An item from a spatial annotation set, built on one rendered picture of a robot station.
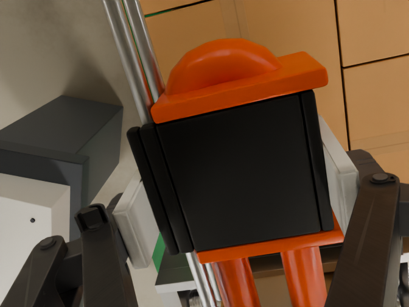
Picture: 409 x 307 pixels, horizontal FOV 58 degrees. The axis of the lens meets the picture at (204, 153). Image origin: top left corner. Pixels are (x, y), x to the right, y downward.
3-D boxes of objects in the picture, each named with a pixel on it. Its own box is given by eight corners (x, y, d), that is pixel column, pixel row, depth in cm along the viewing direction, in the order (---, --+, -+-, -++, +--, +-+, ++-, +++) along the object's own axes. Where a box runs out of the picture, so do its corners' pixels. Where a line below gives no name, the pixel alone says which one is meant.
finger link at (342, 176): (337, 173, 13) (359, 170, 13) (305, 115, 20) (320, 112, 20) (345, 241, 14) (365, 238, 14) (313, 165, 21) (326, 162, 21)
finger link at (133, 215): (149, 268, 16) (132, 271, 16) (174, 189, 22) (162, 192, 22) (127, 209, 15) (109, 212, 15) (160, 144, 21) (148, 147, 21)
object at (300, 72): (327, 191, 22) (350, 243, 17) (206, 212, 23) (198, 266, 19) (305, 49, 19) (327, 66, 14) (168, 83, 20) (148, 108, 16)
